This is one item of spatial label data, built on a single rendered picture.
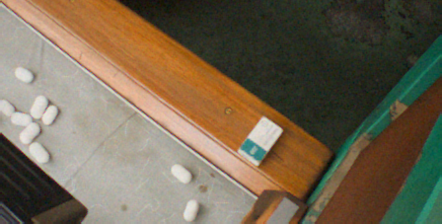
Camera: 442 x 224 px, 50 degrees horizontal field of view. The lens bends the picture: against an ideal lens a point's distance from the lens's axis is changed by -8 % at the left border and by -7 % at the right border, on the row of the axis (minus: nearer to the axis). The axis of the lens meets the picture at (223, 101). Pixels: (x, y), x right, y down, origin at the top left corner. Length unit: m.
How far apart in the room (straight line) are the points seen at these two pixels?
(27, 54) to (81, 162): 0.21
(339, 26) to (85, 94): 1.16
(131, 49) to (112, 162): 0.17
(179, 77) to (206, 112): 0.07
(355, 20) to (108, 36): 1.17
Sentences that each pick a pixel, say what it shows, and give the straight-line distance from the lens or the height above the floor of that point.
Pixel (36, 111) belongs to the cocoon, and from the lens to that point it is 0.78.
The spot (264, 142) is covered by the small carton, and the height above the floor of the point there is 0.78.
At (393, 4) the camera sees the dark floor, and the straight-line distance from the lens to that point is 1.92.
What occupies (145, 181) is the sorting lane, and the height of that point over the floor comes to 0.74.
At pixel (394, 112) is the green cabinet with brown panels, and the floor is 1.00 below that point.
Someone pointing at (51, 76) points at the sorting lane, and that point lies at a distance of 0.82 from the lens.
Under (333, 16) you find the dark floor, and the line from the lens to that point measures 1.80.
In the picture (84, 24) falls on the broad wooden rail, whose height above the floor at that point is 0.76.
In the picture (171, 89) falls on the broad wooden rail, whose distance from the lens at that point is 0.76.
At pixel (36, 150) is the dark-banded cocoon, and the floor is 0.76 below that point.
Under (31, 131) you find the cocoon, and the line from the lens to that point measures 0.77.
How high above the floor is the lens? 1.46
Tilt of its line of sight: 67 degrees down
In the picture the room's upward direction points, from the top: 12 degrees clockwise
